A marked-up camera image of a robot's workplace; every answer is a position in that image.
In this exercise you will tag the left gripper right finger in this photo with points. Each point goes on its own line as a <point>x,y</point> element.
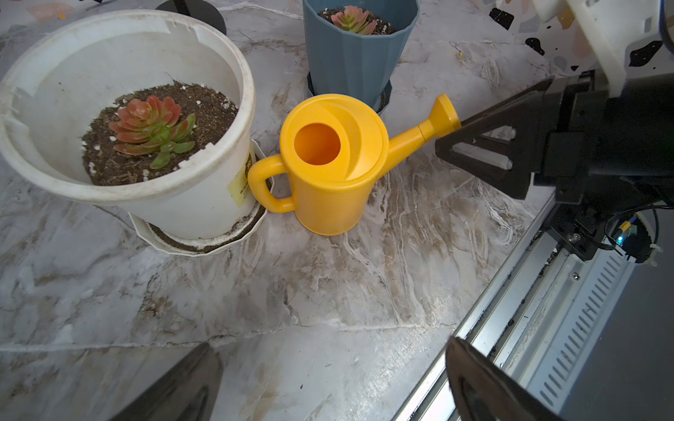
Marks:
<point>482,391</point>

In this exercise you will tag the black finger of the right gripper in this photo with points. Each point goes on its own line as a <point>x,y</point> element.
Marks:
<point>497,145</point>

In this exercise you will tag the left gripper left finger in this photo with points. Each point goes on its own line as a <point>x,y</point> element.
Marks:
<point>188,391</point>

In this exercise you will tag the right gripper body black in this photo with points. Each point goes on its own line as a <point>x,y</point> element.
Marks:
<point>610,153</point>

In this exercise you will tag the yellow plastic watering can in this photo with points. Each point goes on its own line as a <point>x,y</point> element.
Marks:
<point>333,149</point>

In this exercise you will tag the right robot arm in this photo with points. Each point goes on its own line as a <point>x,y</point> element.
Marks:
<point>610,27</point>

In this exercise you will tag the succulent in blue pot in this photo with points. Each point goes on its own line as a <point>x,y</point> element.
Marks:
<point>354,20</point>

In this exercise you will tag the succulent in white pot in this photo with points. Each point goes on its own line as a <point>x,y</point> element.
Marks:
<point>153,127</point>

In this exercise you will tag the white pot saucer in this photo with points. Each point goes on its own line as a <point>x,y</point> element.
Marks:
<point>221,210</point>

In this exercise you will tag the blue-grey plant pot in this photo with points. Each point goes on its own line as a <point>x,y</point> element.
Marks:
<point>353,64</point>

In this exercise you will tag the white plant pot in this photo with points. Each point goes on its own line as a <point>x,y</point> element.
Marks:
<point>59,97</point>

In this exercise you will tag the black microphone stand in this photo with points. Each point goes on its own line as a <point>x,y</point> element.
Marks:
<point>197,9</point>

